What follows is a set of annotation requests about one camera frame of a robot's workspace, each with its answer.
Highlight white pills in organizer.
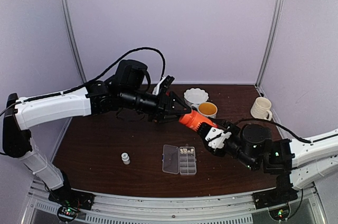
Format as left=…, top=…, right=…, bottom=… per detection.
left=180, top=148, right=195, bottom=154

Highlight front aluminium rail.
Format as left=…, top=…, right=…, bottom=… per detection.
left=21, top=179, right=328, bottom=224

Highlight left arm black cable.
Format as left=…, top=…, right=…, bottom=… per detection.
left=0, top=47, right=167, bottom=119

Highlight cream ribbed mug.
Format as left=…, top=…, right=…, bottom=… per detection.
left=250, top=97, right=273, bottom=121

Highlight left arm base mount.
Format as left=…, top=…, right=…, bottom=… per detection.
left=48, top=190, right=95, bottom=210

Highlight white scalloped bowl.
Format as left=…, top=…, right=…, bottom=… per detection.
left=184, top=88, right=209, bottom=106

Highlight left aluminium frame post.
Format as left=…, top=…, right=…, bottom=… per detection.
left=60, top=0, right=87, bottom=83

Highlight clear plastic pill organizer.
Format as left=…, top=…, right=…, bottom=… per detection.
left=162, top=144, right=197, bottom=175

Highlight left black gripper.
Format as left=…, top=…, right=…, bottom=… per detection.
left=121, top=88, right=192, bottom=125

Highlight orange pill bottle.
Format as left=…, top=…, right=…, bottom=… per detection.
left=179, top=110, right=217, bottom=132

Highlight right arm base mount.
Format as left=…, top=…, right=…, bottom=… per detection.
left=252, top=188, right=298, bottom=209

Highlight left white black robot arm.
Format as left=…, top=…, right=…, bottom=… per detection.
left=2, top=60, right=191, bottom=205

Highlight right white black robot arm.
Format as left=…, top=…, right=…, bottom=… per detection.
left=196, top=122, right=337, bottom=204

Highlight patterned mug yellow inside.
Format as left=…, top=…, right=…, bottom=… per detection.
left=191, top=102, right=218, bottom=118

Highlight small white bottle left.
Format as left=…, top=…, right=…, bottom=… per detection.
left=121, top=152, right=130, bottom=165

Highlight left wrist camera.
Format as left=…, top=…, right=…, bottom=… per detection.
left=152, top=75, right=175, bottom=96

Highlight aluminium frame post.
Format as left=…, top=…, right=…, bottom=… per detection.
left=60, top=0, right=87, bottom=83
left=255, top=0, right=284, bottom=89

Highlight right aluminium frame post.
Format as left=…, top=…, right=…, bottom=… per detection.
left=255, top=0, right=284, bottom=89

